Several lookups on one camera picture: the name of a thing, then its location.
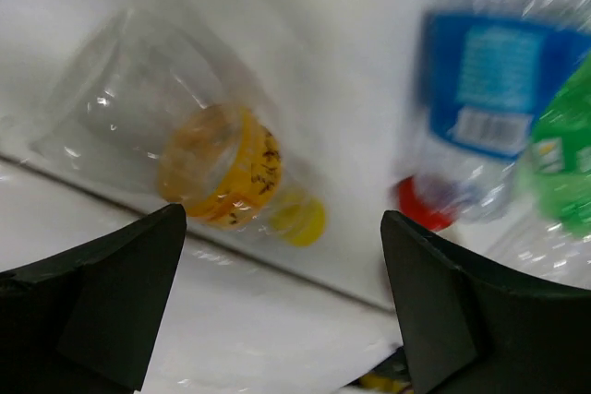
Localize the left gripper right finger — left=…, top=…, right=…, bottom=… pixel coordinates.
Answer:
left=380, top=210, right=590, bottom=393

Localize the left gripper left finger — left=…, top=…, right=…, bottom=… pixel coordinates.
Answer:
left=1, top=204, right=187, bottom=393

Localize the long clear bottle white cap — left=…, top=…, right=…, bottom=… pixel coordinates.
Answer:
left=484, top=213, right=591, bottom=289

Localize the clear bottle yellow cap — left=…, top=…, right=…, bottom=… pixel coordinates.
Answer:
left=27, top=9, right=327, bottom=247

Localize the clear bottle blue label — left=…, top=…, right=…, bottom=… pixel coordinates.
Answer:
left=414, top=0, right=590, bottom=221

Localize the red cap bottle front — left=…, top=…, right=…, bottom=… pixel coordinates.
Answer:
left=392, top=176, right=455, bottom=233

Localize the white plastic sheet front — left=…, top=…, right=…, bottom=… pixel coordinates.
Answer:
left=1, top=162, right=402, bottom=393

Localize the lower green bottle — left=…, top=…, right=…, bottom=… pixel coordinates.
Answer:
left=511, top=53, right=590, bottom=235

